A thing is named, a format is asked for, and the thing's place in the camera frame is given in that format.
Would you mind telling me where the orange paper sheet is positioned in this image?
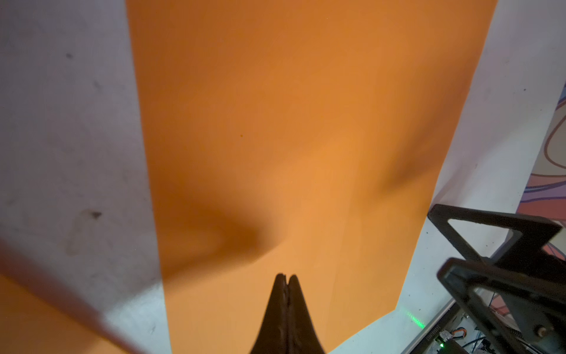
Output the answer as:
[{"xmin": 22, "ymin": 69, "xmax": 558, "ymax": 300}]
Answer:
[
  {"xmin": 0, "ymin": 240, "xmax": 142, "ymax": 354},
  {"xmin": 127, "ymin": 1, "xmax": 496, "ymax": 353}
]

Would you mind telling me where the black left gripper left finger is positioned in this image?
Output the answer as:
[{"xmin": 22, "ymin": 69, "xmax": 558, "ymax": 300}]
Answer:
[{"xmin": 251, "ymin": 274, "xmax": 289, "ymax": 354}]

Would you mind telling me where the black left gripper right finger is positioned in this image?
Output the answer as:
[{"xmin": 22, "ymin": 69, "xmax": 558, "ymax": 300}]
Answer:
[{"xmin": 287, "ymin": 275, "xmax": 325, "ymax": 354}]

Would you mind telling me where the aluminium frame rail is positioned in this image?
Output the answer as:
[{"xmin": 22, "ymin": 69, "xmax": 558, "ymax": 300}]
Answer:
[{"xmin": 402, "ymin": 299, "xmax": 461, "ymax": 354}]

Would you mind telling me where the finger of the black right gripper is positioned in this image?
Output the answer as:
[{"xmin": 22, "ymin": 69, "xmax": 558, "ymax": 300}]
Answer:
[
  {"xmin": 427, "ymin": 204, "xmax": 562, "ymax": 270},
  {"xmin": 437, "ymin": 258, "xmax": 565, "ymax": 353}
]

